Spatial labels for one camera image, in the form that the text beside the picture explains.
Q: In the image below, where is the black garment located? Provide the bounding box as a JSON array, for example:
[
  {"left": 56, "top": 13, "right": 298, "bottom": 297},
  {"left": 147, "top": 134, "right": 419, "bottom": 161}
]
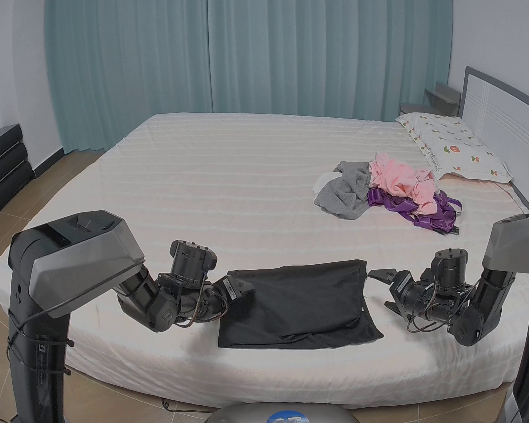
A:
[{"left": 217, "top": 259, "right": 385, "bottom": 350}]

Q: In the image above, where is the grey garment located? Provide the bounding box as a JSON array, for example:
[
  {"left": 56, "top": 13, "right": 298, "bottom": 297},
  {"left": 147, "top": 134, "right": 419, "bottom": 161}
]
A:
[{"left": 314, "top": 160, "right": 373, "bottom": 220}]

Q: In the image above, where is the white printed pillow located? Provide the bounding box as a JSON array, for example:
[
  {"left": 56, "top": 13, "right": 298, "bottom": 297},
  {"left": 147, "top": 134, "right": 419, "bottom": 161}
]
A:
[{"left": 395, "top": 112, "right": 514, "bottom": 181}]

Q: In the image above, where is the dark grey chest of drawers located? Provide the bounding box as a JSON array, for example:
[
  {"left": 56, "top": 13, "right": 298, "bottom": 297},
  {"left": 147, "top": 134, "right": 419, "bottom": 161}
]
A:
[{"left": 0, "top": 124, "right": 34, "bottom": 230}]

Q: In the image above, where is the black cable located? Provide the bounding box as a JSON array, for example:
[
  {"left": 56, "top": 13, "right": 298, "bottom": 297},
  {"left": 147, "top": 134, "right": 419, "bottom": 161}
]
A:
[{"left": 160, "top": 398, "right": 213, "bottom": 413}]

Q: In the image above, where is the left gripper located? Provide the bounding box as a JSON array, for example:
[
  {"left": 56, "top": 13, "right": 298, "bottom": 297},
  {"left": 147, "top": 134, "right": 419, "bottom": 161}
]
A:
[{"left": 222, "top": 277, "right": 257, "bottom": 302}]

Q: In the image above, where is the pink garment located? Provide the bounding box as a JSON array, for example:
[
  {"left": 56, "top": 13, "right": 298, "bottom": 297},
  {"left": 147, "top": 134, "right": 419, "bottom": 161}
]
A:
[{"left": 369, "top": 152, "right": 439, "bottom": 216}]

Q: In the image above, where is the blue-green curtain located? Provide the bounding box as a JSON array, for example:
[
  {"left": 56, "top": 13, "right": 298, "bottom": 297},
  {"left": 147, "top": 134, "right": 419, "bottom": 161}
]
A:
[
  {"left": 44, "top": 0, "right": 214, "bottom": 154},
  {"left": 207, "top": 0, "right": 454, "bottom": 124}
]

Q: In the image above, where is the grey bedside table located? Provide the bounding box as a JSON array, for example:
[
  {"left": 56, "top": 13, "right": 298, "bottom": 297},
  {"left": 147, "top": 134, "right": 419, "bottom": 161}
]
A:
[{"left": 400, "top": 82, "right": 461, "bottom": 118}]

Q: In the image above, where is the white garment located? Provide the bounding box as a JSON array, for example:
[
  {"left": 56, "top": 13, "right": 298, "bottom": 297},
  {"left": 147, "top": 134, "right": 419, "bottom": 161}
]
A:
[{"left": 313, "top": 172, "right": 342, "bottom": 197}]

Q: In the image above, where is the purple garment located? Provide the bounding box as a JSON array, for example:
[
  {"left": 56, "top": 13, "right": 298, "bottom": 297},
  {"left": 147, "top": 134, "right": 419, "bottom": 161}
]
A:
[{"left": 367, "top": 188, "right": 463, "bottom": 237}]

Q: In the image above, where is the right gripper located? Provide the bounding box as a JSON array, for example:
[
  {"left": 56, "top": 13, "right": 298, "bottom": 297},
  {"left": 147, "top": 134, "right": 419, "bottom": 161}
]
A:
[{"left": 367, "top": 269, "right": 437, "bottom": 323}]

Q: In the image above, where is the bed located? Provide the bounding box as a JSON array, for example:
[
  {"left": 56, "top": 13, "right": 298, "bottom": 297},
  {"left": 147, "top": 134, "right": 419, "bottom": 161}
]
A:
[{"left": 0, "top": 66, "right": 529, "bottom": 409}]

